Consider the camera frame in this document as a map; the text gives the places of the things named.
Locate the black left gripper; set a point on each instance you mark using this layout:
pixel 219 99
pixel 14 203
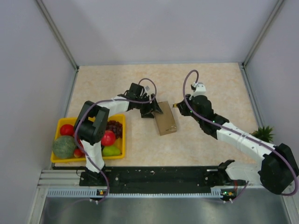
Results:
pixel 153 106

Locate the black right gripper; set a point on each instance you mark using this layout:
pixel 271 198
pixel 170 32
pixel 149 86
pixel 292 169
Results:
pixel 183 108

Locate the brown cardboard express box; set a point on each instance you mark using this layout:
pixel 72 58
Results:
pixel 165 121

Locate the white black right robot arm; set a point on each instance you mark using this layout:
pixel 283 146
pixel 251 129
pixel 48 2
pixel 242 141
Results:
pixel 275 167

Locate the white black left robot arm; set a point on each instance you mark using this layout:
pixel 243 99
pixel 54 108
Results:
pixel 92 120

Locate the dark purple grape bunch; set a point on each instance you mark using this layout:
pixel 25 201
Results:
pixel 116 127

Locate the red apple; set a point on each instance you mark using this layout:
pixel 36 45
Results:
pixel 108 138
pixel 67 130

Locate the green pear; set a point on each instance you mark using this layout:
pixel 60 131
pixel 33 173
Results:
pixel 110 151

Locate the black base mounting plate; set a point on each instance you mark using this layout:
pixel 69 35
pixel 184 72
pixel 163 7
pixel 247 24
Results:
pixel 158 180

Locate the pineapple with green crown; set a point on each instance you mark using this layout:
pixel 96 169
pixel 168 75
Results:
pixel 264 133

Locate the red strawberry cluster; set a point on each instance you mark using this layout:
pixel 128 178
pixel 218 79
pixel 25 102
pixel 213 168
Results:
pixel 78 152

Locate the green striped melon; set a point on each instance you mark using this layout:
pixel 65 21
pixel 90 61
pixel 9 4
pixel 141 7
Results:
pixel 64 146

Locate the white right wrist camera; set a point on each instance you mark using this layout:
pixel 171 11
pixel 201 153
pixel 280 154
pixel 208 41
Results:
pixel 198 88

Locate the grey slotted cable duct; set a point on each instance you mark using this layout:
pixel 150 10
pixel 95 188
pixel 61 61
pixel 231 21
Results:
pixel 78 193

